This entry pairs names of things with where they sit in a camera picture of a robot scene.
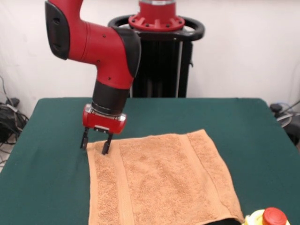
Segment yellow emergency stop button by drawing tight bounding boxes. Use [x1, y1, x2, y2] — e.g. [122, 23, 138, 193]
[245, 207, 293, 225]

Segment tan terry towel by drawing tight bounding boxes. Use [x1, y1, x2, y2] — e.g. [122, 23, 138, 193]
[86, 128, 245, 225]

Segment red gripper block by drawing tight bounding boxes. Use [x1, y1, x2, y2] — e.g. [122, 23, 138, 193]
[80, 104, 128, 156]

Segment dark green tablecloth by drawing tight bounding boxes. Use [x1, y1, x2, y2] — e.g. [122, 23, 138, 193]
[0, 97, 300, 225]

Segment tangled black cables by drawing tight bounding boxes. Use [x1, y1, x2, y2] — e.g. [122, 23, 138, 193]
[269, 99, 300, 150]
[0, 75, 29, 165]

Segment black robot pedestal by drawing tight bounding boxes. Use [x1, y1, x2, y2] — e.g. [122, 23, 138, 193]
[107, 15, 206, 98]

